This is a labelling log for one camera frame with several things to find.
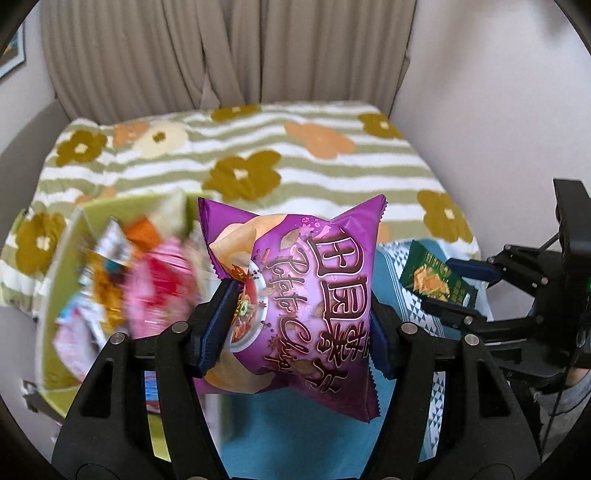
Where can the person right hand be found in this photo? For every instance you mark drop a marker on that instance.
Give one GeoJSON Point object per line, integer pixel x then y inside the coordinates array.
{"type": "Point", "coordinates": [575, 375]}

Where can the framed houses picture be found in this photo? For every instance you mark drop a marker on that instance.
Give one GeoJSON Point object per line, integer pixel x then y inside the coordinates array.
{"type": "Point", "coordinates": [14, 55]}

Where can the white grey snack bag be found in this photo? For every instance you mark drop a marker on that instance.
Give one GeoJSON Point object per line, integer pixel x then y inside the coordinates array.
{"type": "Point", "coordinates": [113, 244]}

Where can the gold pillow snack bag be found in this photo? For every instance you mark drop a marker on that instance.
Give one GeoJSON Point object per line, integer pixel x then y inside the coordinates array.
{"type": "Point", "coordinates": [107, 278]}

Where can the beige curtain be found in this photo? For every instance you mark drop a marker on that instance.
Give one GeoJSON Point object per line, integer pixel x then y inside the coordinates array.
{"type": "Point", "coordinates": [111, 61]}

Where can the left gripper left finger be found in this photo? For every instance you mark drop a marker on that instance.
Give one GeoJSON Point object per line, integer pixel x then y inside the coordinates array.
{"type": "Point", "coordinates": [137, 415]}

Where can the small dark green packet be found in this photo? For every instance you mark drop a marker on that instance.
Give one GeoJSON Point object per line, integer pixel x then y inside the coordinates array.
{"type": "Point", "coordinates": [427, 276]}

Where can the floral striped bed quilt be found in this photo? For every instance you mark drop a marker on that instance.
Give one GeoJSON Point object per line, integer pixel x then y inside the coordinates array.
{"type": "Point", "coordinates": [321, 158]}

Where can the orange white snack bag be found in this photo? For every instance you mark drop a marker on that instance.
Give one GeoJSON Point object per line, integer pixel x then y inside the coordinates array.
{"type": "Point", "coordinates": [142, 234]}

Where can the pink striped snack bag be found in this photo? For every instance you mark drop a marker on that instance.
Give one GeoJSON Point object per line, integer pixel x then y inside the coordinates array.
{"type": "Point", "coordinates": [160, 288]}

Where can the purple potato chips bag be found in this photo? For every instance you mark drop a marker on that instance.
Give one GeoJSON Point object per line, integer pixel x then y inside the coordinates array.
{"type": "Point", "coordinates": [302, 320]}

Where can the white pink snack bag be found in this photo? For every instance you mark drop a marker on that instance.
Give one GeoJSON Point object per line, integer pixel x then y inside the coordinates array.
{"type": "Point", "coordinates": [78, 340]}

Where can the grey bed headboard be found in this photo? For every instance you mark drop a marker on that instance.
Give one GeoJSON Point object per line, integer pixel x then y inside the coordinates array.
{"type": "Point", "coordinates": [22, 161]}

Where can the green cardboard box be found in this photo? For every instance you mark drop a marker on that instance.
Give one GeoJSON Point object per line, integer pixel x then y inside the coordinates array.
{"type": "Point", "coordinates": [173, 214]}

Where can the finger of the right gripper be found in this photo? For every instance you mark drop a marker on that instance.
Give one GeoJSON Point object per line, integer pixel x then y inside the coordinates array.
{"type": "Point", "coordinates": [475, 269]}
{"type": "Point", "coordinates": [451, 314]}

